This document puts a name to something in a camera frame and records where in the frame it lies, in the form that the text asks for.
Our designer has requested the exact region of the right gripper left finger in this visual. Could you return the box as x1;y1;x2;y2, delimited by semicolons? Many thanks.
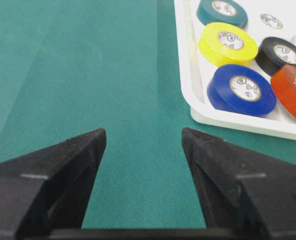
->
0;128;106;240

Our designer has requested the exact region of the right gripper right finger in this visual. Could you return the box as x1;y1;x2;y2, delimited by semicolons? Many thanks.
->
181;127;296;240

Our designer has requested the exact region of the blue tape roll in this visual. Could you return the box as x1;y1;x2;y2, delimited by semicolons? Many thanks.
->
207;64;276;117

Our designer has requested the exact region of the orange tape roll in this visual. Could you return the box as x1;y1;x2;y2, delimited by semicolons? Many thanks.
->
270;64;296;119

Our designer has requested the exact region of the black tape roll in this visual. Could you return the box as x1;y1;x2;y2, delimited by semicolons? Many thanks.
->
255;36;296;76

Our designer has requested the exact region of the yellow tape roll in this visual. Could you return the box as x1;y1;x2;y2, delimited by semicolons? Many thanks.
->
197;22;258;67

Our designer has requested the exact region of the white tape roll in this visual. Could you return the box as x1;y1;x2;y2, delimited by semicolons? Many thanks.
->
246;2;295;40

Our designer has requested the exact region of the green tape roll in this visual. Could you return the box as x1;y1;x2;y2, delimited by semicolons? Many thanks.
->
196;0;248;28

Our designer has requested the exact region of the white plastic case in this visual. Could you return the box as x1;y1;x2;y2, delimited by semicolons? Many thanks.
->
174;0;296;140

